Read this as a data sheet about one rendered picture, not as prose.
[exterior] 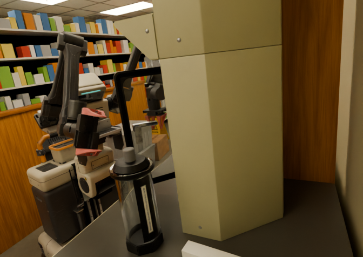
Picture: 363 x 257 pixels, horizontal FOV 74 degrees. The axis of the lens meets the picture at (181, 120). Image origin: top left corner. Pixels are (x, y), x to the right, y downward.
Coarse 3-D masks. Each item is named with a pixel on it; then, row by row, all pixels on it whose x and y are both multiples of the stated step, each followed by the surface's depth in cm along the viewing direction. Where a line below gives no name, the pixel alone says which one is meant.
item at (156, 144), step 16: (128, 80) 75; (144, 80) 77; (160, 80) 78; (128, 96) 76; (144, 96) 78; (160, 96) 80; (128, 112) 77; (144, 112) 79; (160, 112) 81; (144, 128) 80; (160, 128) 82; (144, 144) 81; (160, 144) 83; (160, 160) 84
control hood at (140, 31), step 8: (144, 16) 54; (152, 16) 53; (120, 24) 57; (128, 24) 56; (136, 24) 55; (144, 24) 54; (152, 24) 53; (128, 32) 56; (136, 32) 56; (144, 32) 55; (152, 32) 54; (136, 40) 56; (144, 40) 55; (152, 40) 54; (144, 48) 56; (152, 48) 55; (152, 56) 55
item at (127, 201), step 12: (144, 168) 57; (120, 180) 55; (132, 180) 56; (120, 192) 57; (132, 192) 56; (120, 204) 59; (132, 204) 57; (156, 204) 62; (132, 216) 58; (156, 216) 62; (132, 228) 59; (132, 240) 60
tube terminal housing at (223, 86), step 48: (192, 0) 48; (240, 0) 50; (192, 48) 51; (240, 48) 53; (192, 96) 54; (240, 96) 55; (192, 144) 57; (240, 144) 58; (192, 192) 61; (240, 192) 61
